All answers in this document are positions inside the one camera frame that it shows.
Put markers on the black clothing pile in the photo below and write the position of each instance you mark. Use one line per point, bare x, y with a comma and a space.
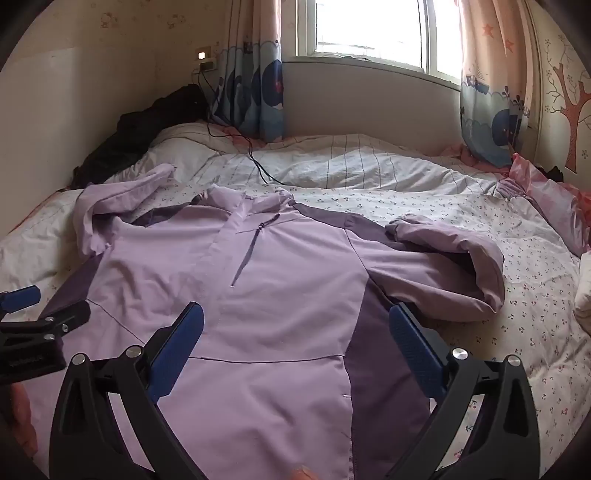
138, 134

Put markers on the white wall socket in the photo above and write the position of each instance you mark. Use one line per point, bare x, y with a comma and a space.
203, 53

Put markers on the window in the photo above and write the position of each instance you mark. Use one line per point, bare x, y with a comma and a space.
369, 27

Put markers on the black plug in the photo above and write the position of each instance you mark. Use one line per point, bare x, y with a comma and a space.
207, 66

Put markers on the person's left hand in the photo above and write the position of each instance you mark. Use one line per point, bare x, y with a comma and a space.
25, 420

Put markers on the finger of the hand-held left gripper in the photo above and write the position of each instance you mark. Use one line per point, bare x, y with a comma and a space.
69, 316
21, 297

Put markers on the wardrobe with tree decal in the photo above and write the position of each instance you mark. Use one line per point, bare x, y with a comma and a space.
565, 92

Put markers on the purple jacket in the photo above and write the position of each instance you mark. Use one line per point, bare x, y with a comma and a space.
277, 300

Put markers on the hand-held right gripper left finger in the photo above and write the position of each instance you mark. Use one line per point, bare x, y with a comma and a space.
180, 350

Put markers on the pink and blue printed curtain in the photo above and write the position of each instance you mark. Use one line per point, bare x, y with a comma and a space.
496, 92
251, 74

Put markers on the white floral duvet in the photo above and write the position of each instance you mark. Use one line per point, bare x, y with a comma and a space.
531, 277

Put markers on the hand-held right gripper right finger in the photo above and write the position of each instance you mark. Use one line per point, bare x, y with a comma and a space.
411, 346

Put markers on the white cloth bundle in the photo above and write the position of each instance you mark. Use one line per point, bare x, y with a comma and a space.
584, 295

